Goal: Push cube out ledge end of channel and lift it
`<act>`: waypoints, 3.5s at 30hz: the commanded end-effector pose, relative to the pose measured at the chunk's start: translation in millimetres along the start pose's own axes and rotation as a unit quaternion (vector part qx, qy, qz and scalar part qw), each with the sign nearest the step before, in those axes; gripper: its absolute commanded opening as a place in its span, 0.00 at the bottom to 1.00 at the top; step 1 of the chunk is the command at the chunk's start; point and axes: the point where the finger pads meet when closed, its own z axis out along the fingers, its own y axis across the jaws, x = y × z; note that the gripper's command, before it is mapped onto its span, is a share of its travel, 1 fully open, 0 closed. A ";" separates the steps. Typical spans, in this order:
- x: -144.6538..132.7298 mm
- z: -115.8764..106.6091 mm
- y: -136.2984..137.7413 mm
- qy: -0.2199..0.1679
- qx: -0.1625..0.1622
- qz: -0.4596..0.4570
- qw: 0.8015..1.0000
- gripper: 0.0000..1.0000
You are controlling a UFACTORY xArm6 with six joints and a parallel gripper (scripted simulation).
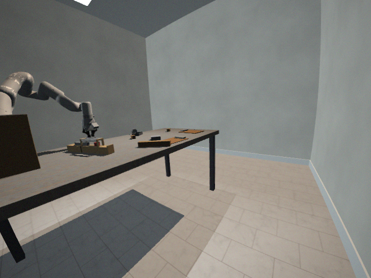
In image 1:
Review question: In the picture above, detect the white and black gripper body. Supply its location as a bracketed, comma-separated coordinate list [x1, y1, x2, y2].
[82, 118, 96, 131]

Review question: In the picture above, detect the brown wooden bar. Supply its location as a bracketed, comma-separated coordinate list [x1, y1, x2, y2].
[138, 140, 171, 147]

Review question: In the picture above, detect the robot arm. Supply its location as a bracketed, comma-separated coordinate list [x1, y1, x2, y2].
[0, 72, 94, 119]

